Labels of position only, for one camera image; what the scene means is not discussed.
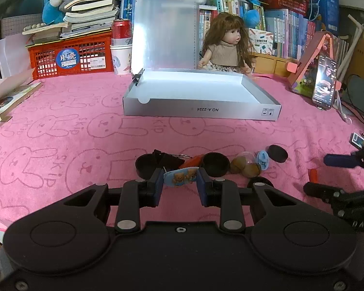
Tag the blue bear hair clip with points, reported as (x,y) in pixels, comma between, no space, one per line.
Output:
(179,177)

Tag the long orange plastic piece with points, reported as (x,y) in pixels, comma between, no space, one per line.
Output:
(191,161)

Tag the brown round nut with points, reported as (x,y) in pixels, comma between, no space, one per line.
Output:
(251,170)
(238,165)

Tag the brown haired doll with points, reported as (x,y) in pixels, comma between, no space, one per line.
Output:
(224,51)

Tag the smartphone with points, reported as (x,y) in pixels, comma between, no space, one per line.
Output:
(324,81)

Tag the blue paper bag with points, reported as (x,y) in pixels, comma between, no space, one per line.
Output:
(330,12)

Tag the small orange plastic piece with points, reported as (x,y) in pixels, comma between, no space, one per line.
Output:
(313,175)

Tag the pink rabbit print towel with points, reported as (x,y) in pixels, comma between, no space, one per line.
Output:
(79,133)

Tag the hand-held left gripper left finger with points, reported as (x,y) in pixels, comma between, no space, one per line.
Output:
(158,188)

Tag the clear plastic capsule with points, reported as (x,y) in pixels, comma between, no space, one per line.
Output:
(247,157)

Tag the grey clipboard storage box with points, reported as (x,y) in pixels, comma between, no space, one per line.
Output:
(188,88)

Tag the open book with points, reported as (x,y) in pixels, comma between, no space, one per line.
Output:
(15,92)

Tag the light blue clip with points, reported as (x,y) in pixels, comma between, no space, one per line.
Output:
(262,159)

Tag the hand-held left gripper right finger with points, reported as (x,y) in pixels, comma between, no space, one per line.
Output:
(203,188)

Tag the black binder clip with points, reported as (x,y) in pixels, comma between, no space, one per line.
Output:
(137,78)
(166,160)

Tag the wooden drawer organizer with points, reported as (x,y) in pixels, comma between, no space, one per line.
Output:
(267,65)

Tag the grey grid board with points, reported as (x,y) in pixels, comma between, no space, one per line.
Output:
(12,25)

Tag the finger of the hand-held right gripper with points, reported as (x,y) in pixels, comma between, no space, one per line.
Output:
(324,191)
(339,160)

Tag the white plastic pipe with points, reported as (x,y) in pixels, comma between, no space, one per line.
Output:
(356,31)

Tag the row of shelf books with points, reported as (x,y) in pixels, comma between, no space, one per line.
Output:
(288,33)

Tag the small card packet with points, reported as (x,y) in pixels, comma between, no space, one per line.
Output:
(358,139)

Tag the black disc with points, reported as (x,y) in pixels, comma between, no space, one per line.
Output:
(277,153)

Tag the white paper cup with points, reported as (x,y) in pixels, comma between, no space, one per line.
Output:
(119,60)

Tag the red mesh basket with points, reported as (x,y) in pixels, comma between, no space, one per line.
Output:
(285,1)

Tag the black device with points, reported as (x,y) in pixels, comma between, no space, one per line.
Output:
(362,89)

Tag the white patterned box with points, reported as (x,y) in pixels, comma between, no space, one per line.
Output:
(261,41)

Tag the row of blue books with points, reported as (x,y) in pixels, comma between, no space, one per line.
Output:
(127,6)

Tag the pink phone stand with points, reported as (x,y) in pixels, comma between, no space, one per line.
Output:
(309,54)

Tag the stack of books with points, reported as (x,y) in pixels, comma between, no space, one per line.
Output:
(91,12)

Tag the red plastic crate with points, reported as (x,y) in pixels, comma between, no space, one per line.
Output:
(48,57)

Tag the black round lid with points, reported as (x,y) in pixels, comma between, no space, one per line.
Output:
(144,165)
(215,163)

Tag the red drink can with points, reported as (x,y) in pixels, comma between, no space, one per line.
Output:
(121,30)

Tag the white paper sheet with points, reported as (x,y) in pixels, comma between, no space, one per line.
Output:
(9,54)

